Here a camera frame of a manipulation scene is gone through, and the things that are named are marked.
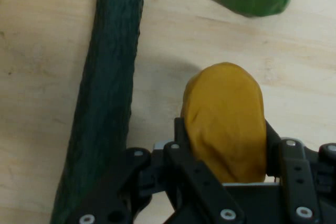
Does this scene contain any bamboo cutting board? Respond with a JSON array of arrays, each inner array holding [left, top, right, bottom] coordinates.
[[0, 0, 336, 224]]

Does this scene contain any long dark green cucumber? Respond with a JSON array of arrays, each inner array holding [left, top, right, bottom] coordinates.
[[49, 0, 145, 224]]

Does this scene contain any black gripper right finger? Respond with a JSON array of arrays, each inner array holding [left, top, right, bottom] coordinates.
[[265, 119, 336, 224]]

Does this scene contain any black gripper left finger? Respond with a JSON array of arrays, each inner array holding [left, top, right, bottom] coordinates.
[[68, 117, 246, 224]]

